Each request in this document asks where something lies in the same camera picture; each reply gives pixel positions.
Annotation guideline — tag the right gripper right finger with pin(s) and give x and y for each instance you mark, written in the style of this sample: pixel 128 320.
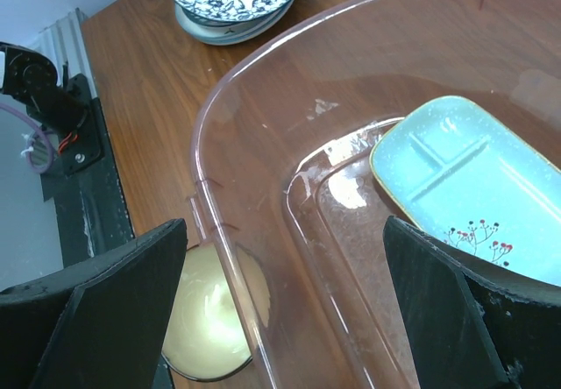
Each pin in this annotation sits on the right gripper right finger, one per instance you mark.
pixel 470 323

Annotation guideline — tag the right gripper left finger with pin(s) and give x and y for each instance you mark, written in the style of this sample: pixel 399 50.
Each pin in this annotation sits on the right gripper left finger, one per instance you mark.
pixel 97 324

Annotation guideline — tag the light blue rectangular dish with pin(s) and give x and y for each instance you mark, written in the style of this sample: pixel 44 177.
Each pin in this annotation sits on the light blue rectangular dish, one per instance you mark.
pixel 462 176

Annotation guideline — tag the teal rim lettered plate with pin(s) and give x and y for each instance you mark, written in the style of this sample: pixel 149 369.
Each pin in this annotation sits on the teal rim lettered plate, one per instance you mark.
pixel 213 34

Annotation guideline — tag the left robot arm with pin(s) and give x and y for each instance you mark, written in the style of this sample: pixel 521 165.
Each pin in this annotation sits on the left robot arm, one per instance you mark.
pixel 32 79

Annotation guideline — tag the clear plastic bin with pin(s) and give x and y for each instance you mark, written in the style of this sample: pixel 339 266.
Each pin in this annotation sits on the clear plastic bin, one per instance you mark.
pixel 285 191

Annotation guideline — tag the cream black bowl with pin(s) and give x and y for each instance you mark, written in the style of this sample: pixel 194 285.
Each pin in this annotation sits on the cream black bowl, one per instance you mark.
pixel 205 339

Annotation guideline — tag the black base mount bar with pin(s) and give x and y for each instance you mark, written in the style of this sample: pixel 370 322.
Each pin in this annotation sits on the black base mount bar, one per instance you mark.
pixel 89 199

